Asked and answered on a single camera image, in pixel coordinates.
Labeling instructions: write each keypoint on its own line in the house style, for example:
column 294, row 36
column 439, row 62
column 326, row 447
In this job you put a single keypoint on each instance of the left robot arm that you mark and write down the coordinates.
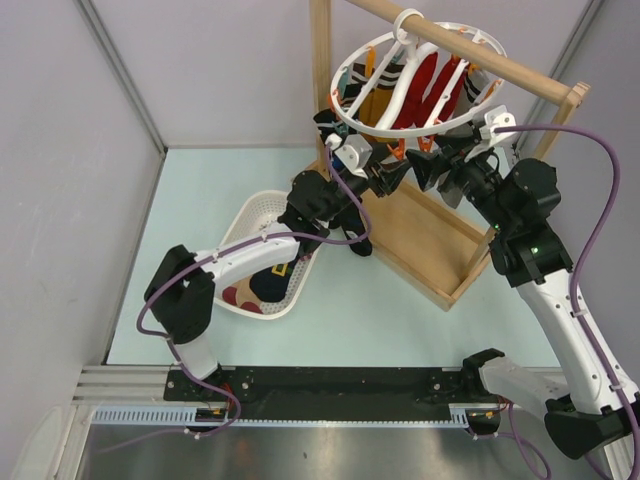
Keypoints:
column 181, row 294

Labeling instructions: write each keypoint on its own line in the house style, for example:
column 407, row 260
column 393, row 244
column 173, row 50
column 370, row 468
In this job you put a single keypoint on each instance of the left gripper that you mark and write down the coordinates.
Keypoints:
column 386, row 180

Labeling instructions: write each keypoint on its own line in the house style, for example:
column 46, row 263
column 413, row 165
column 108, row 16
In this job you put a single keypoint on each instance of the red patterned sock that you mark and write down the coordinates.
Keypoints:
column 441, row 101

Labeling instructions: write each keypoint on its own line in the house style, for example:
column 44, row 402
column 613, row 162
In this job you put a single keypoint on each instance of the pile of dark socks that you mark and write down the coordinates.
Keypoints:
column 266, row 286

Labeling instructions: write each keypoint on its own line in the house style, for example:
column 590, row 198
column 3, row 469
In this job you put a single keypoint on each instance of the orange clip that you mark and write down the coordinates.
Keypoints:
column 397, row 149

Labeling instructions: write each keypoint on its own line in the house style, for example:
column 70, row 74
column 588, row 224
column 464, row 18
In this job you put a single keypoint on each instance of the black sock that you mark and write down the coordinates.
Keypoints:
column 328, row 123
column 353, row 227

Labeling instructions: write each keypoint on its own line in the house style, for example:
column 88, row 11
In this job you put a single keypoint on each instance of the wooden hanger stand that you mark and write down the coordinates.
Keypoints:
column 440, row 249

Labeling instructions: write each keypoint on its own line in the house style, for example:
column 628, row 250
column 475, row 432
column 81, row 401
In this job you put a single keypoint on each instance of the white cable duct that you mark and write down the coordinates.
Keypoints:
column 150, row 415

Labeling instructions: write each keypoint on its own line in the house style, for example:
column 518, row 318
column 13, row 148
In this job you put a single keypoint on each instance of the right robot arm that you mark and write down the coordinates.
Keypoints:
column 597, row 402

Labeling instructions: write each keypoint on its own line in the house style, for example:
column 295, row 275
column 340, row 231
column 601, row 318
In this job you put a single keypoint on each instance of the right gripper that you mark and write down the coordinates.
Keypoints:
column 429, row 166

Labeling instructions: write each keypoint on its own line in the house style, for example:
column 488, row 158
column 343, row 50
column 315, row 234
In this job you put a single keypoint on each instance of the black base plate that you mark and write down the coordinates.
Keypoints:
column 352, row 395

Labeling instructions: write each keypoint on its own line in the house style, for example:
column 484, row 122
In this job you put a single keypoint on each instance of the yellow clip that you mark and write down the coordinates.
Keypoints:
column 425, row 143

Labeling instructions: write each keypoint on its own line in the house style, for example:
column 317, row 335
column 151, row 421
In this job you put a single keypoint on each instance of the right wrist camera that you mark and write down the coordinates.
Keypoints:
column 490, row 131

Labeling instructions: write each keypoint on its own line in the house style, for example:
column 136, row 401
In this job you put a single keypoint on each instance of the white laundry basket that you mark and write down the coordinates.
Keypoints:
column 257, row 213

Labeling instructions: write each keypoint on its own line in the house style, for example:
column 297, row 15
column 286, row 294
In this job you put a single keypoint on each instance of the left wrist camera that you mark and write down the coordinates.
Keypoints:
column 353, row 152

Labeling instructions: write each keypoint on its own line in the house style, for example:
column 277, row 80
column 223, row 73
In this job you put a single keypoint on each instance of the mustard brown striped sock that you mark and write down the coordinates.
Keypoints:
column 377, row 101

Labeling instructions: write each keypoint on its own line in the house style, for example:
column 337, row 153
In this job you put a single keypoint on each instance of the white round clip hanger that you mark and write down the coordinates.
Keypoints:
column 400, row 86

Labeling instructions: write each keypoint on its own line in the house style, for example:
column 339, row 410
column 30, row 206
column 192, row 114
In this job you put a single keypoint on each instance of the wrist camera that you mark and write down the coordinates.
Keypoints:
column 353, row 152
column 490, row 131

